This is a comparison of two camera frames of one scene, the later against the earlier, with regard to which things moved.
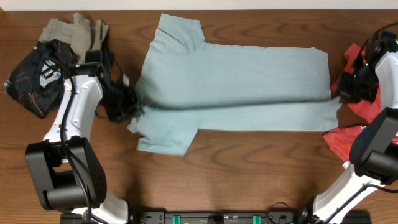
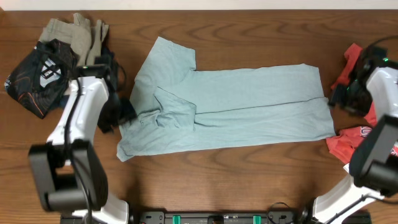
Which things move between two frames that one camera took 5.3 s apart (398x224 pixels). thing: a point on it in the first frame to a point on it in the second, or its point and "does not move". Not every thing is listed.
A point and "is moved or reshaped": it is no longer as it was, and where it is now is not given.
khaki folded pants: x=79 y=35 does not move
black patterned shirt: x=37 y=80 does not move
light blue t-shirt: x=189 y=84 is moved or reshaped
